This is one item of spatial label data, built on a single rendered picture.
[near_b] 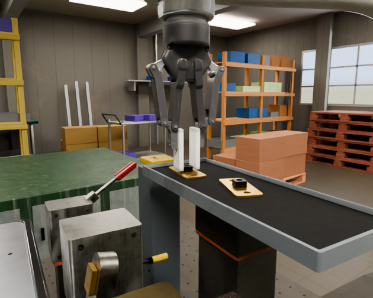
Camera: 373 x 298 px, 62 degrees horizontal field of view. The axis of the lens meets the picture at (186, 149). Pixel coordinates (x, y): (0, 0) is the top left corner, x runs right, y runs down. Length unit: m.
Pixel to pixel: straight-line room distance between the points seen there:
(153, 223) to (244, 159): 3.51
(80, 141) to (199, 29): 5.53
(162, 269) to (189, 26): 0.49
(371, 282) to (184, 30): 0.39
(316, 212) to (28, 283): 0.44
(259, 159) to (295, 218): 3.62
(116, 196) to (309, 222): 2.13
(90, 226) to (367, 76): 6.96
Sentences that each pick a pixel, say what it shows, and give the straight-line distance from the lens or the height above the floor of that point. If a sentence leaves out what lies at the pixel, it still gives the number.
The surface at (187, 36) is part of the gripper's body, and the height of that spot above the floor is 1.38.
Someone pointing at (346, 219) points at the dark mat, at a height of 1.16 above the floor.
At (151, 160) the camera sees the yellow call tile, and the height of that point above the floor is 1.16.
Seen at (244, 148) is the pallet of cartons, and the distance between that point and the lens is 4.09.
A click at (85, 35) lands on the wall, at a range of 7.74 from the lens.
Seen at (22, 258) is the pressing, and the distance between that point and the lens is 0.66.
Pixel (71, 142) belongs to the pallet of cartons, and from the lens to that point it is 5.93.
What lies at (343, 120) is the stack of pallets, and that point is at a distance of 6.18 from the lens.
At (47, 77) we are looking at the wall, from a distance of 7.41.
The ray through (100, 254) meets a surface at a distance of 0.39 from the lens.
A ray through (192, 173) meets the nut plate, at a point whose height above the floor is 1.16.
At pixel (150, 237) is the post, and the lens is 0.67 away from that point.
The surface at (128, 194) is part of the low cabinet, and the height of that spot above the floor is 0.54.
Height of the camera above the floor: 1.29
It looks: 10 degrees down
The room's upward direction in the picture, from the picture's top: straight up
